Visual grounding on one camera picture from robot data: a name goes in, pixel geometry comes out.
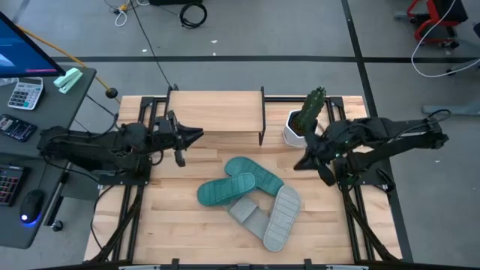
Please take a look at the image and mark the dark grey desk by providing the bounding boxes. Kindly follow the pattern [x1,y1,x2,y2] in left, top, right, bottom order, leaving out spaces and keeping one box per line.
[0,65,98,251]

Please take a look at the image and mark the grey desk calculator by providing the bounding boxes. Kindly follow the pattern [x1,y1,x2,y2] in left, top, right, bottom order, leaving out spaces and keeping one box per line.
[7,76,45,111]

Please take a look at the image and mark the mint green stapler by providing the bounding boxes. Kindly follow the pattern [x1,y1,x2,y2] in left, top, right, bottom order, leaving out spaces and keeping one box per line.
[52,67,84,95]

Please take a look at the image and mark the black aluminium table frame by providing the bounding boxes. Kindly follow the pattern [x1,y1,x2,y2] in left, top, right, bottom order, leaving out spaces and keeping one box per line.
[84,95,404,270]

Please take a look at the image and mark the coiled black cable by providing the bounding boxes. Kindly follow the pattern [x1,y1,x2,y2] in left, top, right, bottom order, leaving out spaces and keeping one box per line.
[178,2,208,29]

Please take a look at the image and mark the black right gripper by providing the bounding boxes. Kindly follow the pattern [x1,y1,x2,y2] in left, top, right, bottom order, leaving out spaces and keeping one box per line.
[293,129,338,188]

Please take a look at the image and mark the computer monitor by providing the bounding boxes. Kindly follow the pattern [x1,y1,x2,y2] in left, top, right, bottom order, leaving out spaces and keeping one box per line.
[0,10,67,79]

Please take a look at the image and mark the yellow orange cable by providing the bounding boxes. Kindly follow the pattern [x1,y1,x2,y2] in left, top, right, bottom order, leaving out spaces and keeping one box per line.
[16,25,121,104]

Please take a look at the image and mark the backlit black keyboard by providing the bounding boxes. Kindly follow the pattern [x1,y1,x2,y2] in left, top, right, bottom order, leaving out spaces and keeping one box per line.
[0,163,26,208]

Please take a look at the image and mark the long white cable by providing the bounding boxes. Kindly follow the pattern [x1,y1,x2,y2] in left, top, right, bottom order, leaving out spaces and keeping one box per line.
[411,0,480,79]

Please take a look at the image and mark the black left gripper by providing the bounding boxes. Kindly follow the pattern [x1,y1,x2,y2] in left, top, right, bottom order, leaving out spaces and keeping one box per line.
[151,110,205,168]

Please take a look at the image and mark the green rubber slide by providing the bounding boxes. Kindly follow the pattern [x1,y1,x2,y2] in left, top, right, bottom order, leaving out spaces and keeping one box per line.
[223,156,285,197]
[196,172,258,207]

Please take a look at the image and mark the wooden shelf with black legs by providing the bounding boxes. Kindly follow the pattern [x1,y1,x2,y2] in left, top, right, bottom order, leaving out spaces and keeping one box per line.
[164,85,267,147]

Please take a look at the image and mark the red and black cart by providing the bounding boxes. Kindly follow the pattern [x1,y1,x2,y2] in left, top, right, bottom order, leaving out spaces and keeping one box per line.
[406,0,470,49]

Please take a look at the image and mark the long black cable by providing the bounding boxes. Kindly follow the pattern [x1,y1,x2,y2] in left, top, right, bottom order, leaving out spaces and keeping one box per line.
[128,0,174,90]

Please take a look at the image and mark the grey rubber slide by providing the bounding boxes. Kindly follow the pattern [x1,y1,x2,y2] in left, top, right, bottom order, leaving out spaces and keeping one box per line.
[262,184,302,252]
[223,194,271,241]

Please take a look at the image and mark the small white looped cable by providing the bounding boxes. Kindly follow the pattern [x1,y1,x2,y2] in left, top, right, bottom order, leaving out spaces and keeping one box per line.
[113,3,129,28]

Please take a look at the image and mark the black computer mouse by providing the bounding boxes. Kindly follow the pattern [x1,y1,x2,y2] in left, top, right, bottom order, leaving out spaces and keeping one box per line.
[18,189,46,226]

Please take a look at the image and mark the grey table foot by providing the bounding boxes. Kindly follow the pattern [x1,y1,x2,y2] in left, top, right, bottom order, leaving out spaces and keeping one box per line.
[421,58,480,116]

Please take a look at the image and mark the black smartphone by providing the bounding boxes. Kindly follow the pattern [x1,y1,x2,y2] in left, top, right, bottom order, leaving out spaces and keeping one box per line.
[0,113,38,143]

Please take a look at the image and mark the black box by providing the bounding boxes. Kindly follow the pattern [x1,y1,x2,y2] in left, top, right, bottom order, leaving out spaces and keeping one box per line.
[148,0,203,6]

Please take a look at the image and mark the green cactus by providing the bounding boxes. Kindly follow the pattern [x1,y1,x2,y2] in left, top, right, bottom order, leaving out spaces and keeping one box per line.
[295,85,327,134]

